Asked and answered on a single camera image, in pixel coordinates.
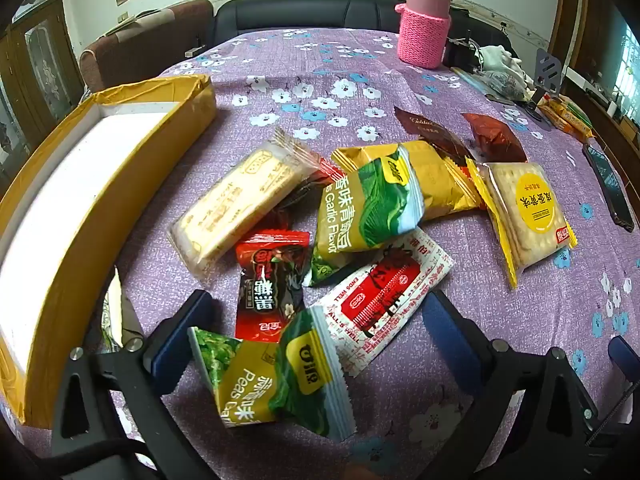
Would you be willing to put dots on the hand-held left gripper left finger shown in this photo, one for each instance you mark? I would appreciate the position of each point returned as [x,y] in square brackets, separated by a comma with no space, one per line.
[174,347]

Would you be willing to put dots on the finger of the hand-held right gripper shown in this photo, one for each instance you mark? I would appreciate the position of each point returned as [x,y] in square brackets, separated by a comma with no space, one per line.
[625,355]

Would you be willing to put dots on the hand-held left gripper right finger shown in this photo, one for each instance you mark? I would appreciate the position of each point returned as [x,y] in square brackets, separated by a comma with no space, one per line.
[446,341]

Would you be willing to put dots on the red candy packet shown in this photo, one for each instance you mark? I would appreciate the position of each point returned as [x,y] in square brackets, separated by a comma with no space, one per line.
[270,302]

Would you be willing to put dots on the green pea packet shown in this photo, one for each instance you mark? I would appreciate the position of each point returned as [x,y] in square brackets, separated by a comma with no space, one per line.
[360,215]
[300,375]

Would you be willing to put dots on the cracker packet with yellow label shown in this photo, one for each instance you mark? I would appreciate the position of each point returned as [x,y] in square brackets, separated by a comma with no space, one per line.
[530,210]

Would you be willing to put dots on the plain yellow snack packet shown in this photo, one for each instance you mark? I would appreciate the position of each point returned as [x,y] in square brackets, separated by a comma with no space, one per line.
[440,180]

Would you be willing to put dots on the yellow cardboard box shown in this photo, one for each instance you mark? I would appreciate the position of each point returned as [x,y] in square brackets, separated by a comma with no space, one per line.
[192,105]

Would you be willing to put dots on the white and red snack packet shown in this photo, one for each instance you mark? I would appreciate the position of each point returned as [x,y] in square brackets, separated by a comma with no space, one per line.
[395,285]

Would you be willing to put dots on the clear cracker packet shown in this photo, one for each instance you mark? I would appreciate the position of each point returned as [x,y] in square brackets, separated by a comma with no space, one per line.
[240,200]

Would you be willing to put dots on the black smartphone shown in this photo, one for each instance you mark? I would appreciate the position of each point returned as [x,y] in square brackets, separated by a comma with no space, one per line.
[610,187]

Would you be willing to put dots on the dark brown snack packet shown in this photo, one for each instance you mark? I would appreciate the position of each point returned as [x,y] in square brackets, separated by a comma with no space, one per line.
[430,130]

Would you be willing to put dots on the reddish brown snack packet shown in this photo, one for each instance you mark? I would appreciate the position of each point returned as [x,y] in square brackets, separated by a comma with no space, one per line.
[495,135]

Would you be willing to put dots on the orange snack packet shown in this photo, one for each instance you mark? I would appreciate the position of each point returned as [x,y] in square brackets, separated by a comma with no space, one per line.
[562,119]

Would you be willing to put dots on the green and yellow snack packet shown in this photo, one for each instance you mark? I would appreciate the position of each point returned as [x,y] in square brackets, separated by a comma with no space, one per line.
[575,110]

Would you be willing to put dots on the wooden side cabinet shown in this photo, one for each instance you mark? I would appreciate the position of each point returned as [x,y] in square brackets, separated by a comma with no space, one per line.
[600,105]

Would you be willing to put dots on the clear plastic bag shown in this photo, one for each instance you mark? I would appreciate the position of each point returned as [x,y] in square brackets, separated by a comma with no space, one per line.
[495,82]

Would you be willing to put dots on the white cloth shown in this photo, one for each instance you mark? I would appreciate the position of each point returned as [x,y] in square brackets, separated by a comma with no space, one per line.
[500,60]

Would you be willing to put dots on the small black device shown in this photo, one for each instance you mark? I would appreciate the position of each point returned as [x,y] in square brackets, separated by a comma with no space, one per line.
[457,51]

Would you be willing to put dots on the grey metal phone stand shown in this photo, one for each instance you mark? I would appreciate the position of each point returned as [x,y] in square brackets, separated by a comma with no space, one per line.
[547,67]

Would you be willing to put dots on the small white box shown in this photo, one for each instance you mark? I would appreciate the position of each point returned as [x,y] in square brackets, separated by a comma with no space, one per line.
[195,53]

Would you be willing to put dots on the brown armchair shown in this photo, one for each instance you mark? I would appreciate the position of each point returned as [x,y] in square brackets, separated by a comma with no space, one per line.
[145,50]

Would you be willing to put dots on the pink bottle with knitted sleeve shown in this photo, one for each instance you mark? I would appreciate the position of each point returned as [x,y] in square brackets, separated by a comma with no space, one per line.
[422,30]

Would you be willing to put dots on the wooden cabinet with glass doors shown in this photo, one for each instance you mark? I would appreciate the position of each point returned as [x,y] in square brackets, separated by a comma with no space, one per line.
[40,60]

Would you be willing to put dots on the papers on armchair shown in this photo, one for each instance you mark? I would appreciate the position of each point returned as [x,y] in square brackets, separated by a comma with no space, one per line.
[127,21]

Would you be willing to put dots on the black leather sofa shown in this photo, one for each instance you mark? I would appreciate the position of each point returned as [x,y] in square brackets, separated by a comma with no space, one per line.
[300,15]

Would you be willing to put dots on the white wall socket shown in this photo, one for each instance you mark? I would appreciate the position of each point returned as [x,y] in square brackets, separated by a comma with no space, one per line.
[123,16]

